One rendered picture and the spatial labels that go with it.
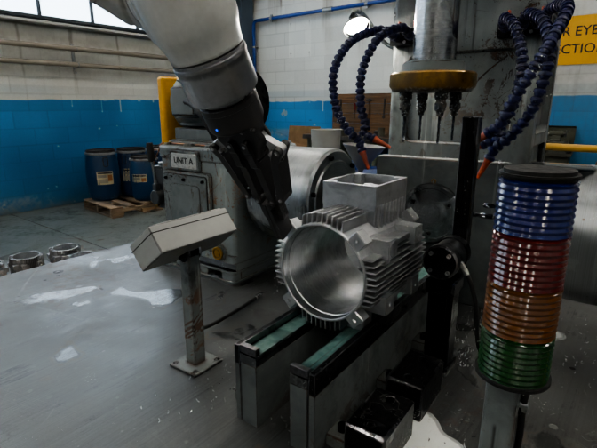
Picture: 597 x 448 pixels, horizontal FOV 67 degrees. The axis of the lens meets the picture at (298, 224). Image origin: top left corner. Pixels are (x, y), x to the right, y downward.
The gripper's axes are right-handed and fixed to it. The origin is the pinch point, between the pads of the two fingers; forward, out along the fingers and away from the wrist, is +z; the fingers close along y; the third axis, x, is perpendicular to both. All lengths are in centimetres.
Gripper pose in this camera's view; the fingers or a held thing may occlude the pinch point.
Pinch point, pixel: (277, 216)
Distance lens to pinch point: 68.7
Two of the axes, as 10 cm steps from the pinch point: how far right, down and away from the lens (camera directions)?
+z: 2.9, 7.3, 6.2
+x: -5.0, 6.6, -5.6
